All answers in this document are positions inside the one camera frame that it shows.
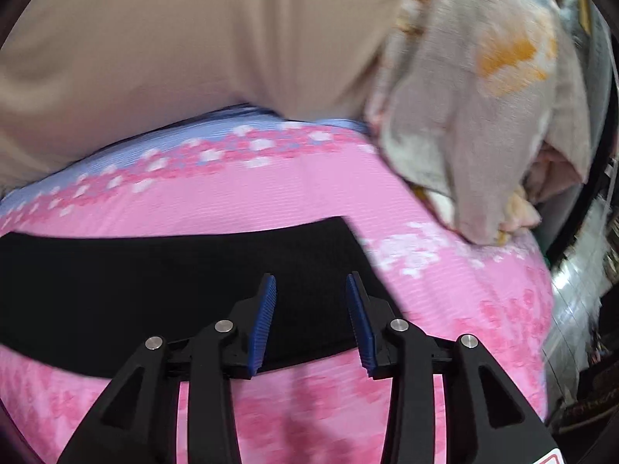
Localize grey printed fleece blanket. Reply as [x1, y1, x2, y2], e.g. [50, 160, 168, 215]
[365, 0, 593, 247]

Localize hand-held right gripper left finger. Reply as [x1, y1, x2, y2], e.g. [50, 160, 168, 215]
[57, 273, 279, 464]

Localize beige cloth cover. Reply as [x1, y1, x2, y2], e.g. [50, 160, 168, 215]
[0, 0, 421, 194]

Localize black bar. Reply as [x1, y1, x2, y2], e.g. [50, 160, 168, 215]
[546, 0, 619, 266]

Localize black pants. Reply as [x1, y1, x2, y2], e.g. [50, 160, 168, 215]
[0, 217, 404, 379]

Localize silver foil sheet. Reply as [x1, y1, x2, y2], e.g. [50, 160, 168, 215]
[544, 232, 612, 402]

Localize pink rose print bedsheet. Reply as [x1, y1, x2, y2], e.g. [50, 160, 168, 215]
[0, 106, 554, 464]

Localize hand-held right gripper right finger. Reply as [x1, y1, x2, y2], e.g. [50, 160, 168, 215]
[344, 271, 557, 464]

